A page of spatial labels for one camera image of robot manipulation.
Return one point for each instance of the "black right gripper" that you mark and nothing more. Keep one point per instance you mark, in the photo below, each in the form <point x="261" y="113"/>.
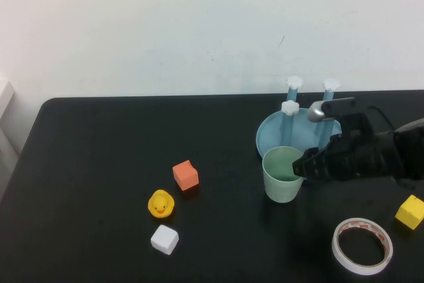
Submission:
<point x="361" y="153"/>

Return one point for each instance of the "light green plastic cup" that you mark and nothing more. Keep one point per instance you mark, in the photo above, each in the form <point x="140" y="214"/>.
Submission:
<point x="281" y="190"/>

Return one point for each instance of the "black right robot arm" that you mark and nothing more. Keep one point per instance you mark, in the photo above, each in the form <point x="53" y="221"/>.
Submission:
<point x="412" y="153"/>

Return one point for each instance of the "blue cup stand with posts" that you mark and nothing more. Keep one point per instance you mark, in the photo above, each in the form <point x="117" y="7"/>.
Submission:
<point x="298" y="130"/>

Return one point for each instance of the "white tape roll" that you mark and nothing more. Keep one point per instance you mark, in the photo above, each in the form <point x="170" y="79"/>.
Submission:
<point x="334" y="246"/>

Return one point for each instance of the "yellow foam cube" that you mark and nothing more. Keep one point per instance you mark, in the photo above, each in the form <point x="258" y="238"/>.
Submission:
<point x="409" y="213"/>

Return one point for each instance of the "orange foam cube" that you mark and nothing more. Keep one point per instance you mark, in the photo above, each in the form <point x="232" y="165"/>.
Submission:
<point x="185" y="175"/>

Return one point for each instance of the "yellow rubber duck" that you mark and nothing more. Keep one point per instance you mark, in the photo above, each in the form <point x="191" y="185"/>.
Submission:
<point x="160" y="205"/>

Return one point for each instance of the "white foam cube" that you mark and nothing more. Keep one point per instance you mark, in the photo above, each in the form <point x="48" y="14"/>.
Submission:
<point x="164" y="240"/>

